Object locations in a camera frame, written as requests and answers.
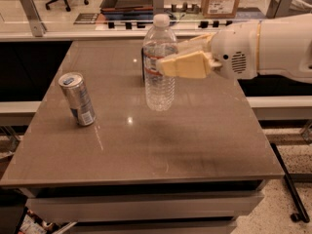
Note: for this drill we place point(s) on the blue pepsi can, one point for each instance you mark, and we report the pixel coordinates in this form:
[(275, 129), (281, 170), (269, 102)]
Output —
[(142, 64)]

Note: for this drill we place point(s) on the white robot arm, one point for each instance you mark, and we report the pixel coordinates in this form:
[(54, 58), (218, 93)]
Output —
[(284, 48)]

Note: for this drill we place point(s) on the silver redbull can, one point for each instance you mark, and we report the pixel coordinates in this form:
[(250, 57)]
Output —
[(75, 91)]

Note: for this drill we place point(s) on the clear plastic water bottle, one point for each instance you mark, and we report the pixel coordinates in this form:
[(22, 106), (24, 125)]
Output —
[(159, 42)]

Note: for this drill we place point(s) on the middle metal glass bracket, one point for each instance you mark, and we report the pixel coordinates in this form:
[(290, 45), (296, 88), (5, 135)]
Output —
[(158, 7)]

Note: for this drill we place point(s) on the lower grey drawer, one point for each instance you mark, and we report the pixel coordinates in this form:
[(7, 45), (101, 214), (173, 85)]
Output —
[(193, 227)]

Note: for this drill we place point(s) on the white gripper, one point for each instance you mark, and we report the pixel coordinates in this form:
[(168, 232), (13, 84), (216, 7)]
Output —
[(234, 51)]

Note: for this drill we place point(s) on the left metal glass bracket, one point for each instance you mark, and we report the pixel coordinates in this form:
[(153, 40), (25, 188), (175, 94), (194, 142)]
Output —
[(37, 27)]

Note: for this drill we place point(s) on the upper grey drawer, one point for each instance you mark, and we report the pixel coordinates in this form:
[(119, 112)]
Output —
[(146, 207)]

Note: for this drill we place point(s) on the grey open bin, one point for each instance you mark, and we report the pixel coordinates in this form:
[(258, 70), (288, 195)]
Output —
[(128, 0)]

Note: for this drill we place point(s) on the grey drawer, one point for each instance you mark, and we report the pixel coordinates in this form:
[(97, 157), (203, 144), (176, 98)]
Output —
[(193, 227), (146, 207)]

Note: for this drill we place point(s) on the cardboard box with label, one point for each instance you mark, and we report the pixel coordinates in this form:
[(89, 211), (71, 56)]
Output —
[(219, 9)]

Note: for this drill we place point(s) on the black floor bar with wheel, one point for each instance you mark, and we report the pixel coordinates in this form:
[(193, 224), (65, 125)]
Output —
[(290, 179)]

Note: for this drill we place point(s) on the right metal glass bracket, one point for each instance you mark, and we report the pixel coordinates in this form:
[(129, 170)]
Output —
[(278, 8)]

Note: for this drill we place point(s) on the metal glass bracket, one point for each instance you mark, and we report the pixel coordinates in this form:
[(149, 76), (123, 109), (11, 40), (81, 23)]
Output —
[(37, 27), (158, 7), (278, 8)]

